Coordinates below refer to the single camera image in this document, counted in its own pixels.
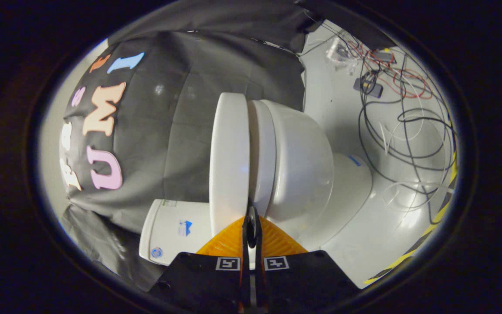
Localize clear plastic bag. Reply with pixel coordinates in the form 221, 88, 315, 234
326, 37, 359, 73

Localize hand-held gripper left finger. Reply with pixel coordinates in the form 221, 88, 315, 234
149, 208, 254, 314

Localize white toilet lid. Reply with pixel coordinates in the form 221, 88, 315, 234
209, 92, 251, 238

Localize white ceramic toilet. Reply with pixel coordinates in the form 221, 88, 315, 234
139, 99, 373, 266

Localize black backdrop cloth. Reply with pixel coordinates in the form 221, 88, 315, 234
58, 0, 397, 290

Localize tangle of black cables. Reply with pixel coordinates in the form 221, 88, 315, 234
358, 24, 457, 225

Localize white cables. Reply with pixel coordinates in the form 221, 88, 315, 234
379, 70, 455, 211

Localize small dark electronic device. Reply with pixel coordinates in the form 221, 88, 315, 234
354, 78, 384, 99

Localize small grey electronic module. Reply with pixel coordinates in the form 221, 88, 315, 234
373, 49, 396, 64

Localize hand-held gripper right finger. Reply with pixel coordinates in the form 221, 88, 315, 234
252, 213, 360, 314

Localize red wires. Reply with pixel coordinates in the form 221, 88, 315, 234
346, 39, 433, 101

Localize yellow black floor tape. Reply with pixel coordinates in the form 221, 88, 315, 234
363, 164, 458, 285

